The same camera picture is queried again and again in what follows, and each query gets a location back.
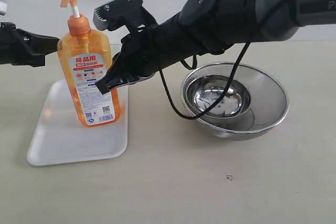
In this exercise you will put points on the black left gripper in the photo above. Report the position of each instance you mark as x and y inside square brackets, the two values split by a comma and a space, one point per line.
[23, 48]

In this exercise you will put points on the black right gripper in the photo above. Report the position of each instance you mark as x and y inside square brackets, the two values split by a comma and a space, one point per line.
[201, 27]

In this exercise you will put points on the orange pump soap bottle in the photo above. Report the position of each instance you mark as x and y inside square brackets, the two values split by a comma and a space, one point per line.
[85, 56]

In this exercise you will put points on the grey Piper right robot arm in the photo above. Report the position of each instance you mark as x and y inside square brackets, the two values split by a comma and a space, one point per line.
[277, 20]

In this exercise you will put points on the small shiny steel bowl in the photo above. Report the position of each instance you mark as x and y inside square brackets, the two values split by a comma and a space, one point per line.
[202, 92]

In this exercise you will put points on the steel mesh colander bowl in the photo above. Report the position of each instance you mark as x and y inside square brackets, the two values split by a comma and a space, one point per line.
[269, 101]

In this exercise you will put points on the white rectangular foam tray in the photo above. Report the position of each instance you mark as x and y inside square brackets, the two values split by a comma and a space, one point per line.
[60, 138]

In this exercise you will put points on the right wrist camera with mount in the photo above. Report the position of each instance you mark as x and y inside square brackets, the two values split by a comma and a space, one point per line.
[117, 13]

